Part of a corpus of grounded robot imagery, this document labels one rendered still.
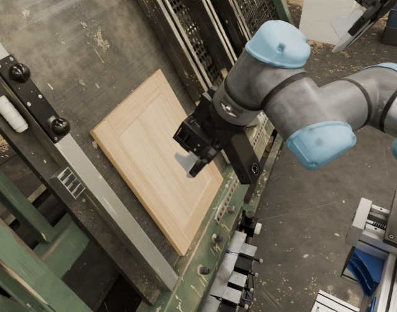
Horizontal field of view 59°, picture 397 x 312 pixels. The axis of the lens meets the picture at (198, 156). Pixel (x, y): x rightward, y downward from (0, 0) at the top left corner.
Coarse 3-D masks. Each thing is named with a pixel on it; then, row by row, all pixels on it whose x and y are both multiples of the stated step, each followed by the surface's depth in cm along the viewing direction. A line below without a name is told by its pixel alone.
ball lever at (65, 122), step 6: (48, 120) 77; (54, 120) 68; (60, 120) 68; (66, 120) 69; (54, 126) 67; (60, 126) 68; (66, 126) 68; (54, 132) 68; (60, 132) 68; (66, 132) 69
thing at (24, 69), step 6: (12, 66) 63; (18, 66) 63; (24, 66) 63; (12, 72) 62; (18, 72) 63; (24, 72) 63; (30, 72) 65; (12, 78) 63; (18, 78) 63; (24, 78) 63
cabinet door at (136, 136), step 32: (128, 96) 105; (160, 96) 115; (96, 128) 92; (128, 128) 101; (160, 128) 112; (128, 160) 99; (160, 160) 110; (160, 192) 107; (192, 192) 120; (160, 224) 105; (192, 224) 117
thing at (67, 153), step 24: (0, 48) 72; (48, 144) 79; (72, 144) 82; (72, 168) 82; (96, 192) 86; (120, 216) 90; (144, 240) 96; (144, 264) 97; (168, 264) 102; (168, 288) 100
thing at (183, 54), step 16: (144, 0) 114; (160, 0) 114; (160, 16) 116; (160, 32) 119; (176, 32) 118; (176, 48) 121; (192, 48) 125; (176, 64) 125; (192, 64) 123; (192, 80) 126; (208, 80) 130; (192, 96) 130
